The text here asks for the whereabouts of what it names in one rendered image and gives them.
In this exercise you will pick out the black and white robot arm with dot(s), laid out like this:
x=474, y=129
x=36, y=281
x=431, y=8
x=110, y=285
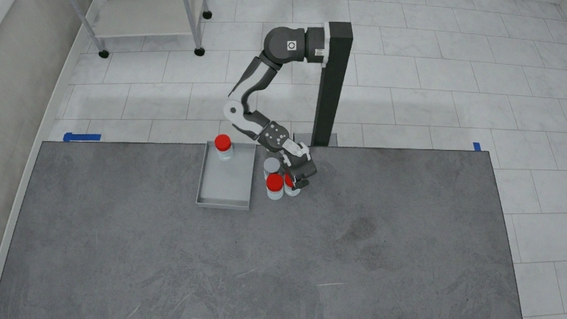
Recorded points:
x=281, y=45

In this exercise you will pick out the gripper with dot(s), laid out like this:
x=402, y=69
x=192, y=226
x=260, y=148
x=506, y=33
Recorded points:
x=296, y=174

